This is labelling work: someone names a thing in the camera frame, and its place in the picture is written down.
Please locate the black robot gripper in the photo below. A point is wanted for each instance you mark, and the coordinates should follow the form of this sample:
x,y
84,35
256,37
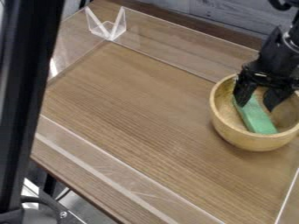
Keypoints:
x,y
272,70

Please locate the green rectangular block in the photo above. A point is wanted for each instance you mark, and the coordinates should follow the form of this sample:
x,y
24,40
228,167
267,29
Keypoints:
x,y
255,118

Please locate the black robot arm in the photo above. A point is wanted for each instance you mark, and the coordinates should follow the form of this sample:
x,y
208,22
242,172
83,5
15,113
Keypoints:
x,y
286,6

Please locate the light wooden bowl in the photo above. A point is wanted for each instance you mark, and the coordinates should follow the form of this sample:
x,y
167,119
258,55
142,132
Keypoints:
x,y
228,125

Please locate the clear acrylic corner bracket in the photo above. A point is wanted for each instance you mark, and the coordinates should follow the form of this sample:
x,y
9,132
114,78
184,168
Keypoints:
x,y
107,30

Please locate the clear acrylic front wall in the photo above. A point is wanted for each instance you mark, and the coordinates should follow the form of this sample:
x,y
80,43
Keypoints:
x,y
111,185

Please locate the black vertical foreground post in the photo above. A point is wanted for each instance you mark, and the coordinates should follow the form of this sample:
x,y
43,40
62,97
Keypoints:
x,y
28,36

